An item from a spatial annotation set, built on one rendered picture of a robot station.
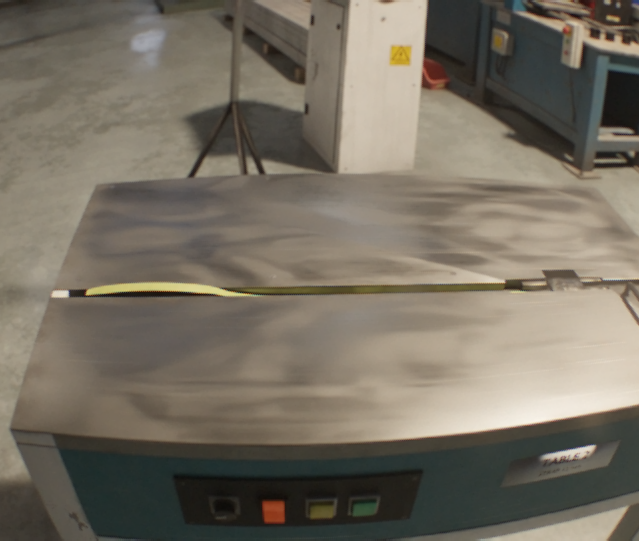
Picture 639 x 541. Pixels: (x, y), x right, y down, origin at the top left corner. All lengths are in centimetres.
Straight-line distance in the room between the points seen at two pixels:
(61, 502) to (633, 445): 69
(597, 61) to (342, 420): 275
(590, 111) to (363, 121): 119
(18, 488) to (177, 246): 91
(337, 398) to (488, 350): 18
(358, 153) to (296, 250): 196
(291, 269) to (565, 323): 35
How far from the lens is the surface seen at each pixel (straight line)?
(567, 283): 90
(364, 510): 69
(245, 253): 87
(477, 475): 71
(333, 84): 279
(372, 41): 267
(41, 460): 69
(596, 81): 324
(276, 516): 69
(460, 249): 92
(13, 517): 155
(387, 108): 279
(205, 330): 74
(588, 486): 84
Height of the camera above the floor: 119
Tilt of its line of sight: 33 degrees down
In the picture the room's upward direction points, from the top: 4 degrees clockwise
